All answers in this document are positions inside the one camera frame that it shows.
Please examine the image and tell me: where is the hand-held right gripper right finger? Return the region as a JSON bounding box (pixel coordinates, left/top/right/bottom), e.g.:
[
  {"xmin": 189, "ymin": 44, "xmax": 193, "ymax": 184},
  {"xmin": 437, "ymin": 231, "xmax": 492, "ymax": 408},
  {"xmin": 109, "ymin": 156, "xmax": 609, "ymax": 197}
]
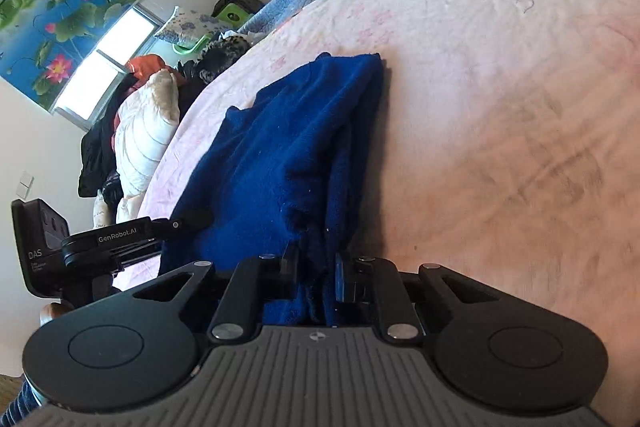
[{"xmin": 334, "ymin": 252, "xmax": 501, "ymax": 348}]

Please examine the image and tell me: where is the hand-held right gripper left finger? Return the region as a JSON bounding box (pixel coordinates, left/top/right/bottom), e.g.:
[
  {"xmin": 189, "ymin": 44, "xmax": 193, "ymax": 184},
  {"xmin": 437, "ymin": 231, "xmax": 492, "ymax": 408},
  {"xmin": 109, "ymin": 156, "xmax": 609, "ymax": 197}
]
[{"xmin": 132, "ymin": 252, "xmax": 302, "ymax": 348}]

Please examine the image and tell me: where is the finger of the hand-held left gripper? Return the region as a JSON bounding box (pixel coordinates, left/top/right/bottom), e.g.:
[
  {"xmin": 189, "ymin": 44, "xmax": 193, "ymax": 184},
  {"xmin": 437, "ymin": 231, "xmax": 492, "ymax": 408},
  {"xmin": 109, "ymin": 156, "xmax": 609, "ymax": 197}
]
[{"xmin": 149, "ymin": 207, "xmax": 215, "ymax": 234}]

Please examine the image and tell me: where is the blue knitted sweater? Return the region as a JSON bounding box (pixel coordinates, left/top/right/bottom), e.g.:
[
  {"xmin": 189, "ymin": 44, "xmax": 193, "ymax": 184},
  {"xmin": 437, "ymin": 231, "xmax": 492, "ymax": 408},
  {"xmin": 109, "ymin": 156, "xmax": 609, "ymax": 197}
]
[{"xmin": 159, "ymin": 52, "xmax": 386, "ymax": 328}]

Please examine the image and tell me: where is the white puffer jacket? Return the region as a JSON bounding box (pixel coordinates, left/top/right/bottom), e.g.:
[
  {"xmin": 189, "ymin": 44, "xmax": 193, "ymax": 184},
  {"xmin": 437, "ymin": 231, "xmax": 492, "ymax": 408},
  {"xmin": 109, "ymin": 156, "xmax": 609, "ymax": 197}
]
[{"xmin": 92, "ymin": 69, "xmax": 182, "ymax": 228}]

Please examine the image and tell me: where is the black coat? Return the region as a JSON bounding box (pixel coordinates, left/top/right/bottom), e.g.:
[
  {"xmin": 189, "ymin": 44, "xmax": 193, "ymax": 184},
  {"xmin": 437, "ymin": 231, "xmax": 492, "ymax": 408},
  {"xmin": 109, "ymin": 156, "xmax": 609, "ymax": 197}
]
[{"xmin": 77, "ymin": 72, "xmax": 131, "ymax": 198}]

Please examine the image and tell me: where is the orange garment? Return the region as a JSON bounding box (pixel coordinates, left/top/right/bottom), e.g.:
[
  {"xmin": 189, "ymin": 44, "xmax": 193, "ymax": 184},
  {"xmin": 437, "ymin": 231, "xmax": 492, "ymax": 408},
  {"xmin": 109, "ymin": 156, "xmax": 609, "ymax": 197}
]
[{"xmin": 125, "ymin": 54, "xmax": 173, "ymax": 78}]

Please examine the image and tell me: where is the leopard print scarf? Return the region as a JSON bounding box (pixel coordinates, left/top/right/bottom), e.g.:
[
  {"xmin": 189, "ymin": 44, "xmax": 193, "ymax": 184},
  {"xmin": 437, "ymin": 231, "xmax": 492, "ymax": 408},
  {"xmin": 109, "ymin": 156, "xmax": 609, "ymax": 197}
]
[{"xmin": 192, "ymin": 32, "xmax": 251, "ymax": 82}]

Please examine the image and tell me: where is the window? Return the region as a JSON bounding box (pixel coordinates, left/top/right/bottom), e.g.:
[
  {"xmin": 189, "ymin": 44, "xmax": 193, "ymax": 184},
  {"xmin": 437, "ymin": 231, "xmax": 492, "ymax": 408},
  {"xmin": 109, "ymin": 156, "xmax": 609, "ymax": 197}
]
[{"xmin": 52, "ymin": 4, "xmax": 163, "ymax": 130}]

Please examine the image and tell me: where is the floral pillow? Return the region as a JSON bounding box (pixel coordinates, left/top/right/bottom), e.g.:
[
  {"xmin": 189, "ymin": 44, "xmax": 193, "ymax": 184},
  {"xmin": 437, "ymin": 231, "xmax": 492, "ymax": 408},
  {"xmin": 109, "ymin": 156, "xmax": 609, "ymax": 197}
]
[{"xmin": 152, "ymin": 6, "xmax": 231, "ymax": 50}]

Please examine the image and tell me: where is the green plastic stool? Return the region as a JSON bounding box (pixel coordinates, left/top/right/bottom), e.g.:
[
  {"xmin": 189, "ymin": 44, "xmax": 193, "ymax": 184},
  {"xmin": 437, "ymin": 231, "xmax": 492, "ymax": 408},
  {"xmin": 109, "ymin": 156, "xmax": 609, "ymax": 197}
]
[{"xmin": 172, "ymin": 2, "xmax": 251, "ymax": 55}]

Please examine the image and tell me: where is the lotus print roller blind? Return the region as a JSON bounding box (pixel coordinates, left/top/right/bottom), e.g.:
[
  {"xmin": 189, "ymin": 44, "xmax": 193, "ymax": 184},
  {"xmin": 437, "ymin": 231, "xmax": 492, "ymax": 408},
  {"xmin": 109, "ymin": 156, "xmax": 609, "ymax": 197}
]
[{"xmin": 0, "ymin": 0, "xmax": 140, "ymax": 112}]

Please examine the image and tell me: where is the pink bed sheet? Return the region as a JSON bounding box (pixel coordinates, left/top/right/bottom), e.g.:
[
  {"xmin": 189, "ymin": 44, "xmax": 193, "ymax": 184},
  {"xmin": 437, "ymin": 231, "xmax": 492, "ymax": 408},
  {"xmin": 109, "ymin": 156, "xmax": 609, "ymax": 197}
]
[{"xmin": 117, "ymin": 0, "xmax": 640, "ymax": 413}]

